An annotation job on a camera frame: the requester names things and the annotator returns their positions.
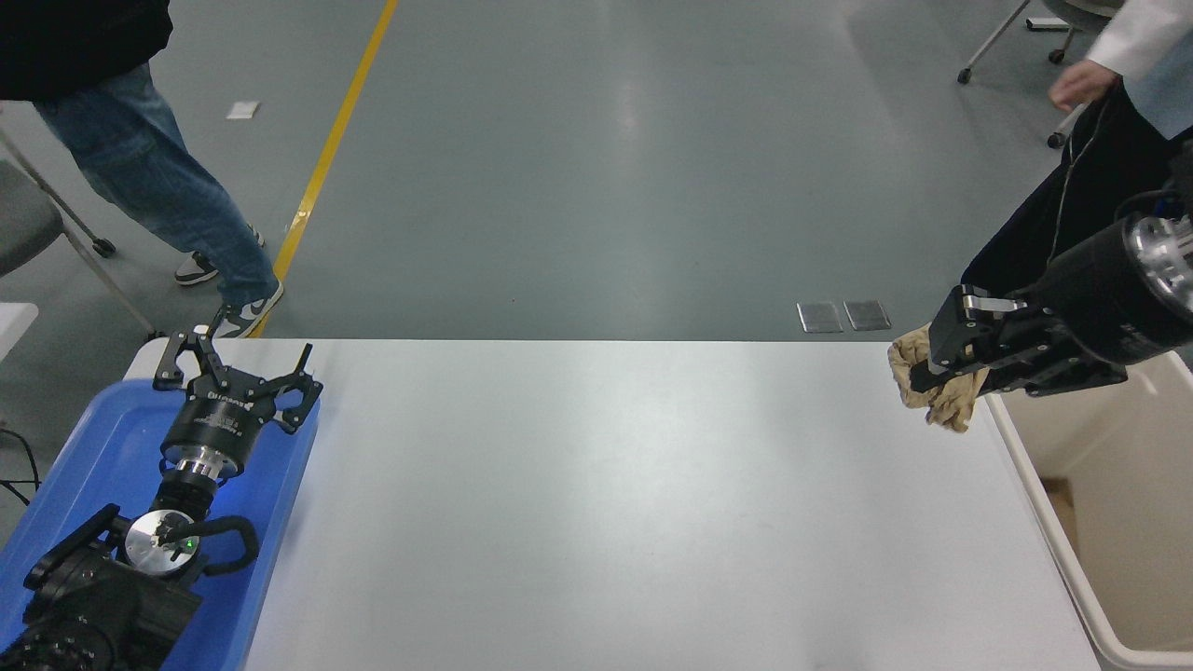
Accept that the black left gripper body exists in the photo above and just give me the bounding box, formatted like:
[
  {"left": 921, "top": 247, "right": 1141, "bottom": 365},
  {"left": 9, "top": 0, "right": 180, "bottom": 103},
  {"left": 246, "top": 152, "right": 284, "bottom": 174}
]
[{"left": 160, "top": 369, "right": 279, "bottom": 467}]

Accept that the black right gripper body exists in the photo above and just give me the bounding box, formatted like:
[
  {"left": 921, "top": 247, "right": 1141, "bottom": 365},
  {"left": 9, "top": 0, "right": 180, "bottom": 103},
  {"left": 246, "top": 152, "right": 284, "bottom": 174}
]
[{"left": 1037, "top": 222, "right": 1193, "bottom": 368}]

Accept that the tan paper ball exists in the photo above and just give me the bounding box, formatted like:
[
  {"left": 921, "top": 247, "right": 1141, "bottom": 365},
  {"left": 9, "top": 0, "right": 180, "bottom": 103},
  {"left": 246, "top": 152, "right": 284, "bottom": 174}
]
[{"left": 887, "top": 323, "right": 991, "bottom": 434}]

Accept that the person's right hand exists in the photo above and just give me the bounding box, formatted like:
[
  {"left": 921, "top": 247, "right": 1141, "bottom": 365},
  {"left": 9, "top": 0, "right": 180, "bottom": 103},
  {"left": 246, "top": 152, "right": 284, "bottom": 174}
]
[{"left": 1049, "top": 59, "right": 1120, "bottom": 114}]

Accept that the person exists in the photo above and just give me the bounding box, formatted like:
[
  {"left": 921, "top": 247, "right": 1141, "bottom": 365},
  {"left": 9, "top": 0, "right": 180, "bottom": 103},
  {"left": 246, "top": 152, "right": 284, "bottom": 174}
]
[
  {"left": 960, "top": 0, "right": 1193, "bottom": 301},
  {"left": 0, "top": 0, "right": 285, "bottom": 341}
]

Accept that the blue plastic tray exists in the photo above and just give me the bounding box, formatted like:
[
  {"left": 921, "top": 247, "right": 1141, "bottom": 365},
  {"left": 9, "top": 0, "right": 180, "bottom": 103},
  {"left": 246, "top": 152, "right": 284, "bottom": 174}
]
[{"left": 0, "top": 377, "right": 322, "bottom": 671}]

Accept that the large pale plastic bin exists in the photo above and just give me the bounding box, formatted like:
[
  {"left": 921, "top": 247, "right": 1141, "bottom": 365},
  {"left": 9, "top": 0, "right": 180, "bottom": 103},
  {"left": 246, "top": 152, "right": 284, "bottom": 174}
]
[{"left": 983, "top": 349, "right": 1193, "bottom": 671}]

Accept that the small white table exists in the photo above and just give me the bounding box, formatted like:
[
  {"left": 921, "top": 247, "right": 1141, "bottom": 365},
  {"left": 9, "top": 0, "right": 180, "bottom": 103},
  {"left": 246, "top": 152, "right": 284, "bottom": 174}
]
[{"left": 0, "top": 301, "right": 40, "bottom": 361}]

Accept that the grey chair with metal legs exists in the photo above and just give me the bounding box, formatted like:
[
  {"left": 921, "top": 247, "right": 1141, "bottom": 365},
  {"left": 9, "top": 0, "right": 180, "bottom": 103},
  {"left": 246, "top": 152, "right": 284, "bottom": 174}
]
[{"left": 0, "top": 130, "right": 159, "bottom": 341}]

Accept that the white-framed wheeled chair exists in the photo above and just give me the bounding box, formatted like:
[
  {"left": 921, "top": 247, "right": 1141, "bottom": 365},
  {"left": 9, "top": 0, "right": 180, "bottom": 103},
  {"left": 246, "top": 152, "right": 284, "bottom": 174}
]
[{"left": 957, "top": 0, "right": 1124, "bottom": 150}]

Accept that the thin black cable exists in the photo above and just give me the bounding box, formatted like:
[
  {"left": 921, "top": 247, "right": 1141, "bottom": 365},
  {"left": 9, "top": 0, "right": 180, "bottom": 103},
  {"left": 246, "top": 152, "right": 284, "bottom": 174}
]
[{"left": 0, "top": 429, "right": 43, "bottom": 509}]

